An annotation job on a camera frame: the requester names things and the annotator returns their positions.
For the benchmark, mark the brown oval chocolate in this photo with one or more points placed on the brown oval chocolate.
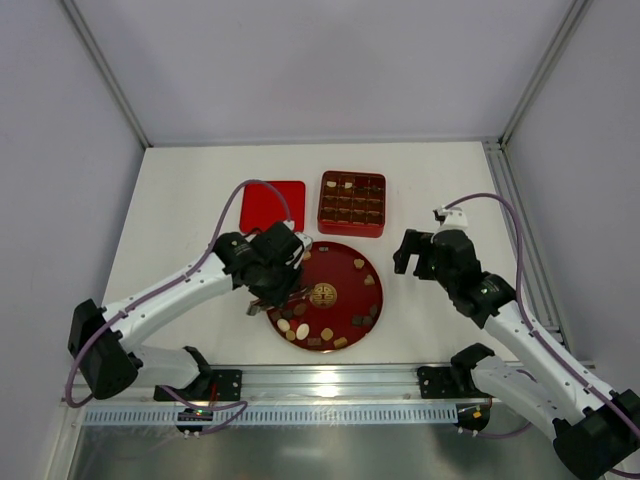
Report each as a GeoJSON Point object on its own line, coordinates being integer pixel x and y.
{"type": "Point", "coordinates": [299, 309]}

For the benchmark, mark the right side rail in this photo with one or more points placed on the right side rail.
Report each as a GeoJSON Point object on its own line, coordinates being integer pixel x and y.
{"type": "Point", "coordinates": [536, 287]}

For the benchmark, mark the white oval chocolate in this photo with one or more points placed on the white oval chocolate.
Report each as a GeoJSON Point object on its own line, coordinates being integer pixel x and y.
{"type": "Point", "coordinates": [302, 331]}

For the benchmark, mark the white swirl chocolate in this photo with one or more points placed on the white swirl chocolate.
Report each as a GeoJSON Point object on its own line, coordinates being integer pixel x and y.
{"type": "Point", "coordinates": [283, 325]}

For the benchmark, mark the right frame post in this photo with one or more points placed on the right frame post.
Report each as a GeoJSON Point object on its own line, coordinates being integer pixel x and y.
{"type": "Point", "coordinates": [554, 51]}

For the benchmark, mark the slotted cable duct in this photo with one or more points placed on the slotted cable duct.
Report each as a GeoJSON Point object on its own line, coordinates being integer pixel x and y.
{"type": "Point", "coordinates": [275, 415]}

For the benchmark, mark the aluminium front rail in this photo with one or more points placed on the aluminium front rail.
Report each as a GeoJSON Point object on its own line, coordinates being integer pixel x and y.
{"type": "Point", "coordinates": [308, 382]}

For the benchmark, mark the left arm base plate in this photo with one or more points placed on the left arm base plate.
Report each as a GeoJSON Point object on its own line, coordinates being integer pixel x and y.
{"type": "Point", "coordinates": [215, 385]}

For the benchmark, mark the red tin lid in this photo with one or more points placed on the red tin lid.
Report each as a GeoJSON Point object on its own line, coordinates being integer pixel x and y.
{"type": "Point", "coordinates": [261, 207]}

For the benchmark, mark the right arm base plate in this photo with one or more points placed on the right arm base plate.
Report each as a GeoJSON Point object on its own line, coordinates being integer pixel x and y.
{"type": "Point", "coordinates": [447, 382]}

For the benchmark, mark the round red tray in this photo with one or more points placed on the round red tray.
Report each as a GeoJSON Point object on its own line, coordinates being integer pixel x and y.
{"type": "Point", "coordinates": [338, 294]}

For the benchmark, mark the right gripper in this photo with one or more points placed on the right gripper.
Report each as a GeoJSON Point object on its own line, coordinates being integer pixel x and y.
{"type": "Point", "coordinates": [417, 253]}

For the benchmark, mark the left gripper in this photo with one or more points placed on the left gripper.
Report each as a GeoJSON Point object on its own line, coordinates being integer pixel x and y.
{"type": "Point", "coordinates": [279, 288]}

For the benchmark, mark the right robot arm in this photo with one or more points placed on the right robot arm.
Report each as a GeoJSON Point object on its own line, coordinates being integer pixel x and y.
{"type": "Point", "coordinates": [592, 426]}

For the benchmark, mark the red chocolate box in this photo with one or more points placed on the red chocolate box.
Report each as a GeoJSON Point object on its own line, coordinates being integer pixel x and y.
{"type": "Point", "coordinates": [357, 212]}

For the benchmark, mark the tan fluted chocolate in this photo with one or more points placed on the tan fluted chocolate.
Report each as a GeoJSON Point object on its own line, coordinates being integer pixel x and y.
{"type": "Point", "coordinates": [326, 334]}

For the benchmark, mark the tan ribbed chocolate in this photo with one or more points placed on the tan ribbed chocolate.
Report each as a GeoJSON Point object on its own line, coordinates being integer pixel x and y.
{"type": "Point", "coordinates": [340, 342]}

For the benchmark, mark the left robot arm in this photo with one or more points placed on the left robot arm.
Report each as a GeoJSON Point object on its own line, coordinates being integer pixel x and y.
{"type": "Point", "coordinates": [108, 343]}

